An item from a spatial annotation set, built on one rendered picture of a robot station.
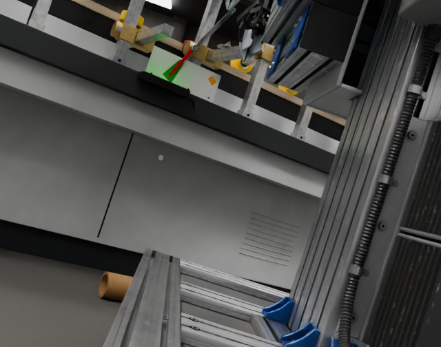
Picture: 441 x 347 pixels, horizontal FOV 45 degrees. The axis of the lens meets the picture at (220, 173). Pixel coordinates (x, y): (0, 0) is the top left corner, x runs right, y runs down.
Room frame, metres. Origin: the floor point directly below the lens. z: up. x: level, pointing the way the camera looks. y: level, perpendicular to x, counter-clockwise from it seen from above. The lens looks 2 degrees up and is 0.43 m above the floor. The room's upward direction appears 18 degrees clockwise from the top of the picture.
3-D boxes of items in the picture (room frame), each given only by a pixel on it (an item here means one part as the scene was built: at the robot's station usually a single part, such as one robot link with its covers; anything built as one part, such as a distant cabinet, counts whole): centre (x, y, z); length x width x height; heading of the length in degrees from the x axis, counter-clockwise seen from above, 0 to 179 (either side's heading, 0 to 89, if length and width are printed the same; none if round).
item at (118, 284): (1.70, 0.10, 0.04); 0.30 x 0.08 x 0.08; 118
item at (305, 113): (2.03, -0.24, 0.88); 0.03 x 0.03 x 0.48; 28
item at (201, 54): (1.81, 0.18, 0.85); 0.13 x 0.06 x 0.05; 118
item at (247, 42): (1.55, 0.04, 0.86); 0.06 x 0.03 x 0.09; 28
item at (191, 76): (1.76, 0.22, 0.75); 0.26 x 0.01 x 0.10; 118
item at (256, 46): (1.57, 0.02, 0.86); 0.06 x 0.03 x 0.09; 28
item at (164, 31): (1.66, 0.37, 0.80); 0.43 x 0.03 x 0.04; 28
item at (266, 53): (1.92, -0.04, 0.94); 0.13 x 0.06 x 0.05; 118
